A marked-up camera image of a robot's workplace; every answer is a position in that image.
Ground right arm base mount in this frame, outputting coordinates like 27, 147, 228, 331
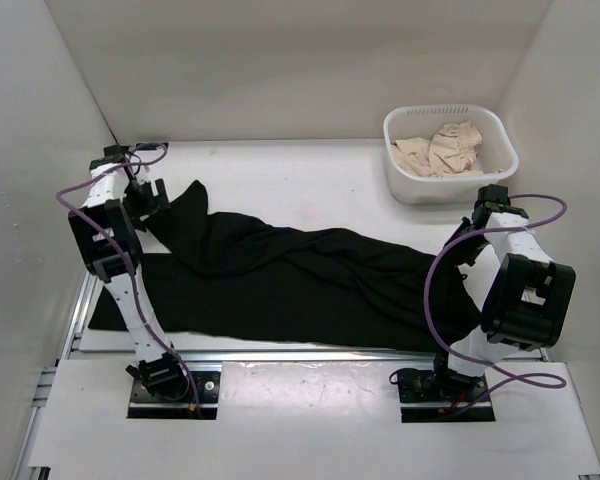
389, 354, 496, 423

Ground beige trousers in basket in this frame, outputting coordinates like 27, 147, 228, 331
390, 121, 486, 179

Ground white front cover board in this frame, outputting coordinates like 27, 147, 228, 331
29, 359, 600, 479

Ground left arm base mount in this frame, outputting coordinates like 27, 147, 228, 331
127, 364, 222, 420

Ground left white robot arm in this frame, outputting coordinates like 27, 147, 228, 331
56, 144, 197, 405

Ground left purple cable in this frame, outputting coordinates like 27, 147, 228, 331
54, 142, 206, 419

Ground white plastic basket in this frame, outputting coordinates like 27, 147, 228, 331
383, 104, 519, 205

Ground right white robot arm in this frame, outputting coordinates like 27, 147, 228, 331
429, 185, 576, 400

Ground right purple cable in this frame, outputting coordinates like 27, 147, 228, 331
424, 193, 569, 419

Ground purple cable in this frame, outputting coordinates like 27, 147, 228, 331
424, 193, 569, 419
54, 142, 206, 419

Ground black trousers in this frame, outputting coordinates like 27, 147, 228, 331
87, 180, 483, 353

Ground aluminium frame rail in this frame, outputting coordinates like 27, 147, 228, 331
9, 139, 600, 480

